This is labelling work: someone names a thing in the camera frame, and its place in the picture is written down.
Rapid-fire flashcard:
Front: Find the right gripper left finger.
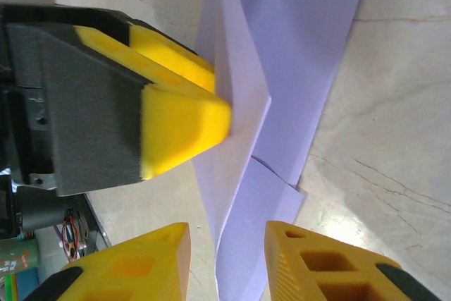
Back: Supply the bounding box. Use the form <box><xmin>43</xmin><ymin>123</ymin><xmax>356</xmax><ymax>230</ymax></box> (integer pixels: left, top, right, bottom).
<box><xmin>23</xmin><ymin>222</ymin><xmax>193</xmax><ymax>301</ymax></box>

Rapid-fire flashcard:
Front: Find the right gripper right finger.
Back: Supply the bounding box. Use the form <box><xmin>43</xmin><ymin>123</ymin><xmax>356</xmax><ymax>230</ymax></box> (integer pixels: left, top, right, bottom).
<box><xmin>264</xmin><ymin>220</ymin><xmax>441</xmax><ymax>301</ymax></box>

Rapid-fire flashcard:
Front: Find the purple paper sheet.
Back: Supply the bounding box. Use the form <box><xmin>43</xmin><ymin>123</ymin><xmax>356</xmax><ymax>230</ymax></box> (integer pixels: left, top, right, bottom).
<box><xmin>192</xmin><ymin>0</ymin><xmax>374</xmax><ymax>301</ymax></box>

